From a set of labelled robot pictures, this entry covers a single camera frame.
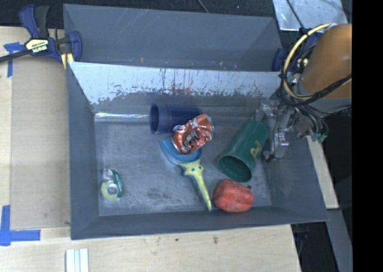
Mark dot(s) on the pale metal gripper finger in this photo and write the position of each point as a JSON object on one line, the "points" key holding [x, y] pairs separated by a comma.
{"points": [[281, 148]]}

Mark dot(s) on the green plastic cup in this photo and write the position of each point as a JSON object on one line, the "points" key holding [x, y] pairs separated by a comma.
{"points": [[246, 148]]}

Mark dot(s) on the red toy bell pepper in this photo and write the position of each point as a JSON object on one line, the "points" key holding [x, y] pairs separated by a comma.
{"points": [[233, 196]]}

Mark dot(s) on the crushed orange soda can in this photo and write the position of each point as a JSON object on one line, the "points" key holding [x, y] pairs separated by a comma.
{"points": [[191, 134]]}

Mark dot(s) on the dark blue cup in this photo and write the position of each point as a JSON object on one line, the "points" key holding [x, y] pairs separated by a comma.
{"points": [[163, 118]]}

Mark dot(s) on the grey metal bin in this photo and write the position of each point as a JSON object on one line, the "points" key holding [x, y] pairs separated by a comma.
{"points": [[143, 160]]}

